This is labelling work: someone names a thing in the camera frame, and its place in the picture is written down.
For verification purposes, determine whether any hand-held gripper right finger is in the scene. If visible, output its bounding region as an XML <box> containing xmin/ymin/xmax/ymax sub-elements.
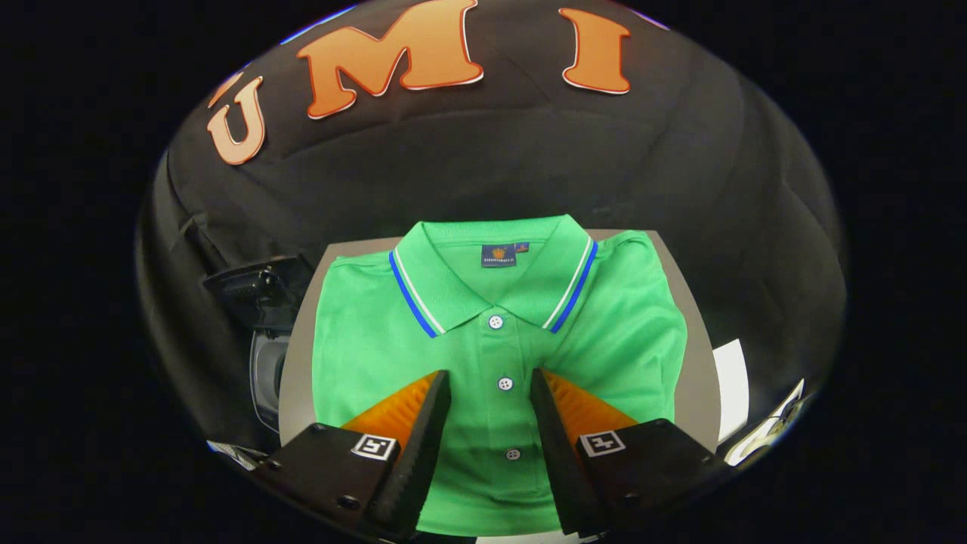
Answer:
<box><xmin>530</xmin><ymin>368</ymin><xmax>732</xmax><ymax>539</ymax></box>

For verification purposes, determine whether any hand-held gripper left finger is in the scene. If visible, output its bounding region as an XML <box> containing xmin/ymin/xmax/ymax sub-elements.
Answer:
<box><xmin>252</xmin><ymin>369</ymin><xmax>453</xmax><ymax>542</ymax></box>

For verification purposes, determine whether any green polo shirt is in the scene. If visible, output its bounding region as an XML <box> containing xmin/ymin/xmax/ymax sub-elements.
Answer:
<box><xmin>311</xmin><ymin>215</ymin><xmax>688</xmax><ymax>538</ymax></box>

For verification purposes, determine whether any dark washing machine lid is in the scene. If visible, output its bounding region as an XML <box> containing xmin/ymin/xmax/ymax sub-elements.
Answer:
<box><xmin>202</xmin><ymin>255</ymin><xmax>315</xmax><ymax>335</ymax></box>

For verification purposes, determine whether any white paper sheet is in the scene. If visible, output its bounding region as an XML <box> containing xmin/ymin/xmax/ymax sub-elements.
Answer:
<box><xmin>712</xmin><ymin>338</ymin><xmax>750</xmax><ymax>445</ymax></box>

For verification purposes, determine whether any white plastic item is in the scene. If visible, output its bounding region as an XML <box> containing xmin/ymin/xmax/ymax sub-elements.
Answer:
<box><xmin>724</xmin><ymin>380</ymin><xmax>806</xmax><ymax>467</ymax></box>

